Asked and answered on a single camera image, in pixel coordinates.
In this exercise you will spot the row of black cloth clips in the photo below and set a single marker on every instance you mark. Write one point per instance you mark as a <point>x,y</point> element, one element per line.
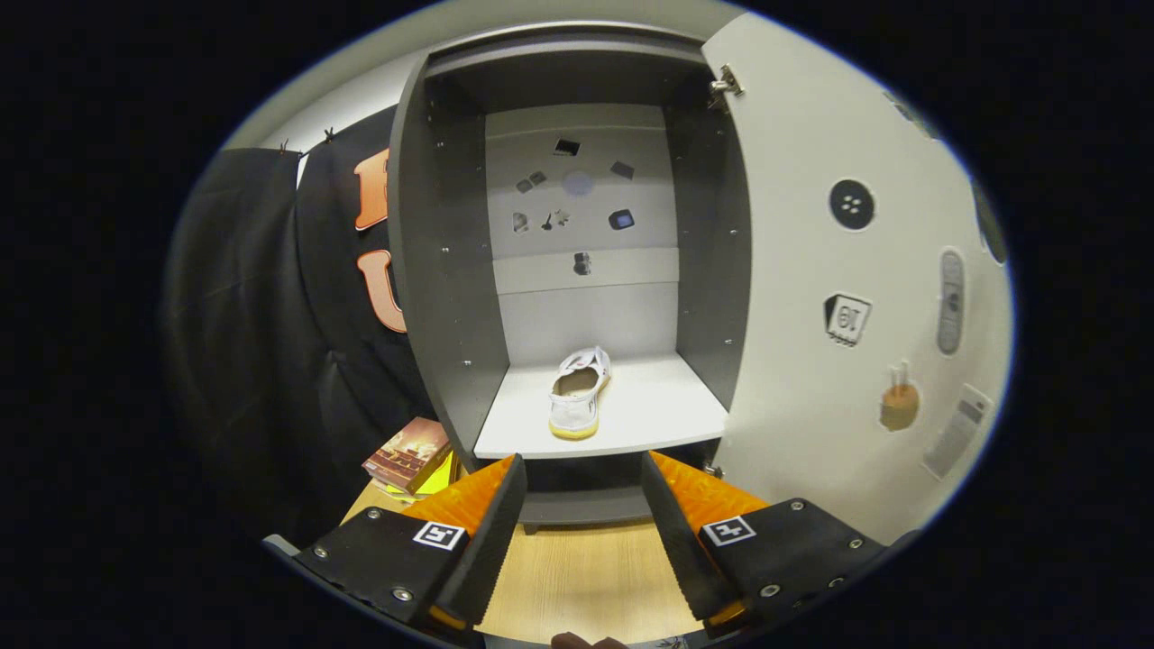
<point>284,147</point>

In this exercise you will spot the white canvas shoe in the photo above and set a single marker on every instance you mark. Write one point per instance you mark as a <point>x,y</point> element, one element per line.
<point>577,406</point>

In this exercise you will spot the white cabinet shelf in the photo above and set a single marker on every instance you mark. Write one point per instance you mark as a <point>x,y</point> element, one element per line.
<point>649,406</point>

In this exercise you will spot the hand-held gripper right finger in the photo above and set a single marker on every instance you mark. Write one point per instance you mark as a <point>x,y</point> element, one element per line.
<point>681,550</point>

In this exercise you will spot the black backdrop cloth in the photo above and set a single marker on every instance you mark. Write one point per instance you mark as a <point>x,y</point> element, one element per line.
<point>252,315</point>

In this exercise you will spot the brown book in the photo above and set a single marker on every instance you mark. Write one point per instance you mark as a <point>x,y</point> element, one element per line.
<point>406,451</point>

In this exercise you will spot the dark grey shoe cabinet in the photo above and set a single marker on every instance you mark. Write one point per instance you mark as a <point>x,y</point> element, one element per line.
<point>442,270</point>

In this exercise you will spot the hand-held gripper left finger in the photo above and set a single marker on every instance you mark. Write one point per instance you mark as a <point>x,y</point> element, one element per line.
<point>487,559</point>

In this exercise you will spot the yellow book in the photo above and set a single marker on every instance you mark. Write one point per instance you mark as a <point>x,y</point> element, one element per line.
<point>442,473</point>

